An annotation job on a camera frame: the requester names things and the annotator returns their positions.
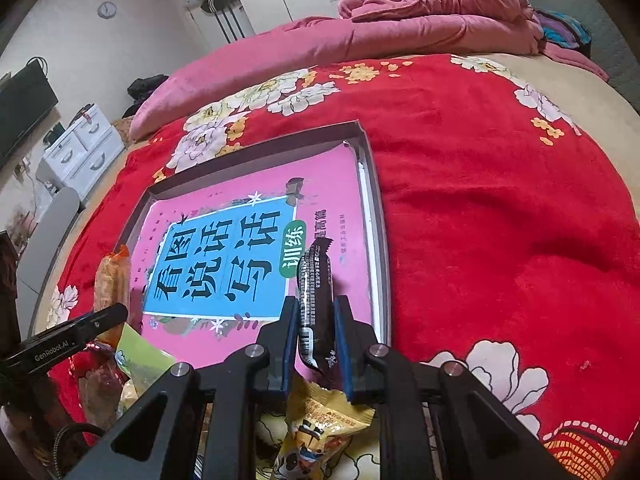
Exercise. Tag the pink quilt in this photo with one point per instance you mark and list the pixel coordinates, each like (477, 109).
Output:
(362, 29)

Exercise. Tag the wall mounted television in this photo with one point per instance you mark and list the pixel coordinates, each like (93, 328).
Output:
(26, 98)

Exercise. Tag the white drawer cabinet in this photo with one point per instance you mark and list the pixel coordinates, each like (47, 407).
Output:
(80, 156)

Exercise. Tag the red floral blanket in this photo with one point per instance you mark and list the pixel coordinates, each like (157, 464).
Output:
(514, 244)

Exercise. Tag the teal purple clothes pile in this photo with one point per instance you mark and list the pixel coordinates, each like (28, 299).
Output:
(565, 31)

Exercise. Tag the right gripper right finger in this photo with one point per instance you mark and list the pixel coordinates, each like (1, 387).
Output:
(435, 422)

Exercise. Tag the dark shallow box tray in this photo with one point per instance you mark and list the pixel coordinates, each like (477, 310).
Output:
(273, 153)

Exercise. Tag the round wall clock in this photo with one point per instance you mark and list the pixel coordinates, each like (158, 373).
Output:
(107, 10)

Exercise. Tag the green snack packet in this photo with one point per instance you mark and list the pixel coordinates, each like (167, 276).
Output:
(139, 360)

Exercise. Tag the clear wrapped pastry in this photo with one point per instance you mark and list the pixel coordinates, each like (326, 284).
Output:
(100, 389)

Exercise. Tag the black snack bar wrapper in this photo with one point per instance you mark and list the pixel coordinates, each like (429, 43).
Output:
(316, 333)

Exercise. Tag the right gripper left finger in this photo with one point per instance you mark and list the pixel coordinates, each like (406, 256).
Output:
(200, 419)

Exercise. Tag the beige bed sheet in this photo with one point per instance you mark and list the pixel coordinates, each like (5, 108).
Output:
(593, 105)

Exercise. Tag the pink and blue book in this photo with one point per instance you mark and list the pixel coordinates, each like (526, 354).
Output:
(212, 266)

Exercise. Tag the yellow snack packet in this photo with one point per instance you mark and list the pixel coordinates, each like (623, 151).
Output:
(321, 423)

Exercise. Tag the black clothes pile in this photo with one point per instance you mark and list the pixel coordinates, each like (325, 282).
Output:
(140, 90)

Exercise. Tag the orange cracker packet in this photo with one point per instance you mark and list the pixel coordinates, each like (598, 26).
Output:
(112, 282)

